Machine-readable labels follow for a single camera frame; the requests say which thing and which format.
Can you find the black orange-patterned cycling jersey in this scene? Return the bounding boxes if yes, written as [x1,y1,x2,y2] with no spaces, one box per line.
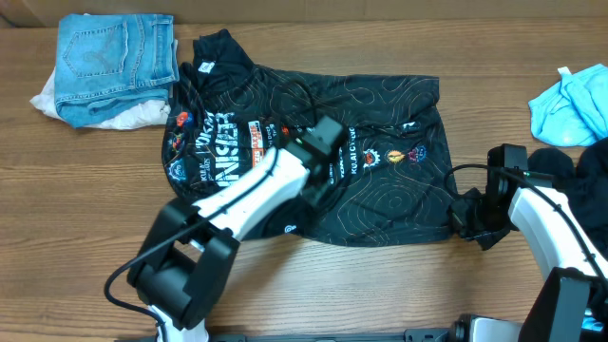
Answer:
[161,30,456,247]

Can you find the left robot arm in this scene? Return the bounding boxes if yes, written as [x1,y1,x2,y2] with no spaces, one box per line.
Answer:
[127,117,349,341]

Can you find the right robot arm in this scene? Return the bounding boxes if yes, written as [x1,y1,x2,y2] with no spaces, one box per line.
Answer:
[443,143,607,342]

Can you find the plain black garment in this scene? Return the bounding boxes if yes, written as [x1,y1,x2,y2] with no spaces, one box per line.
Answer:
[528,138,608,258]

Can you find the light blue t-shirt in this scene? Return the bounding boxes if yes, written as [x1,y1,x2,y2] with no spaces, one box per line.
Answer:
[528,64,607,147]

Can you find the folded blue denim jeans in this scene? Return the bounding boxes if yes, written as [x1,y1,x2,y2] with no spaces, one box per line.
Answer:
[54,13,180,128]

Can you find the folded white cloth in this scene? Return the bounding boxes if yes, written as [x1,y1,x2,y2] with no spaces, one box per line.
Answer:
[30,28,179,130]

